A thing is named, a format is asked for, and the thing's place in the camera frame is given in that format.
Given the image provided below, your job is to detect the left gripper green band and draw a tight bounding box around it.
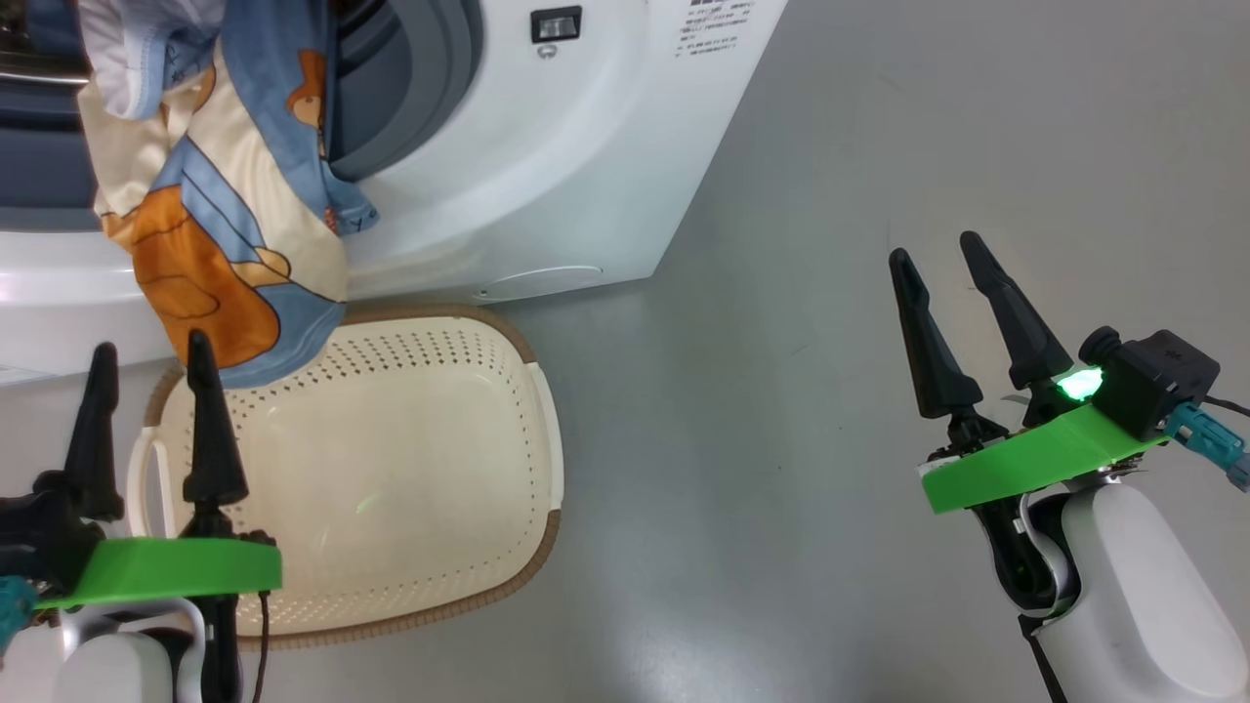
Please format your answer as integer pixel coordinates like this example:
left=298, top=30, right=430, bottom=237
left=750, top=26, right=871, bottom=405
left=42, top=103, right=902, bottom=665
left=34, top=329, right=284, bottom=611

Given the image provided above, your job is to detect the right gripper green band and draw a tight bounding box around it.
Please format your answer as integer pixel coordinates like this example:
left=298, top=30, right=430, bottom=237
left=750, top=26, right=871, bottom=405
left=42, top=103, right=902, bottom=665
left=889, top=231, right=1168, bottom=516

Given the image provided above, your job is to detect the blue cartoon print garment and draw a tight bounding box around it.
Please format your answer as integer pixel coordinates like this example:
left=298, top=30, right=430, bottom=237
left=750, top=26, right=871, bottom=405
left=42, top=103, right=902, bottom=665
left=83, top=0, right=380, bottom=390

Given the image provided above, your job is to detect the white garment light blue trim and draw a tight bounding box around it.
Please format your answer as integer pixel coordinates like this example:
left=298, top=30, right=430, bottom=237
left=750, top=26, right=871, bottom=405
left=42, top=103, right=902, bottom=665
left=78, top=0, right=228, bottom=120

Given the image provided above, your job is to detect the cream perforated laundry basket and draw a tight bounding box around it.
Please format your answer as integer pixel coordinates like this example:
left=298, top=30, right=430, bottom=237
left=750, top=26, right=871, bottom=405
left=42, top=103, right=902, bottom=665
left=127, top=303, right=565, bottom=650

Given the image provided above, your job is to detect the grey rubber door gasket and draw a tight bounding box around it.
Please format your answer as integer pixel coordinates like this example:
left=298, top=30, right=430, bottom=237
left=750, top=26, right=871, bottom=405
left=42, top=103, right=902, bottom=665
left=0, top=0, right=486, bottom=235

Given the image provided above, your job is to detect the white front-load washing machine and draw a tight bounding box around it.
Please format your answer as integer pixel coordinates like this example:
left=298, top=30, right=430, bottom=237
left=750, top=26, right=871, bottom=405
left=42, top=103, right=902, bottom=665
left=0, top=0, right=790, bottom=387

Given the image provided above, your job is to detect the black door latch socket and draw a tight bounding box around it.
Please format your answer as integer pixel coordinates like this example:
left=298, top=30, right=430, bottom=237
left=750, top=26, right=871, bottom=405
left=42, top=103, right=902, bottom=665
left=530, top=6, right=584, bottom=45

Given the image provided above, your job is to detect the round white filter cover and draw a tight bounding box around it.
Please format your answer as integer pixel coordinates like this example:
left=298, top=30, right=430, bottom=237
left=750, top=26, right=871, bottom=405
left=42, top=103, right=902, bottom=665
left=474, top=264, right=604, bottom=302

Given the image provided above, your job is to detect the black text notice sticker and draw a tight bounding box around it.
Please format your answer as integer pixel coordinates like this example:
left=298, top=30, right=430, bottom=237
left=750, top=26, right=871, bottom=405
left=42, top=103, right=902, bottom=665
left=674, top=0, right=758, bottom=60

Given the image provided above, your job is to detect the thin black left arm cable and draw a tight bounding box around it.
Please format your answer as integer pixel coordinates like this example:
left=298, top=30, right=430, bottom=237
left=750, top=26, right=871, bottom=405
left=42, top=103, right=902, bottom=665
left=250, top=586, right=276, bottom=703

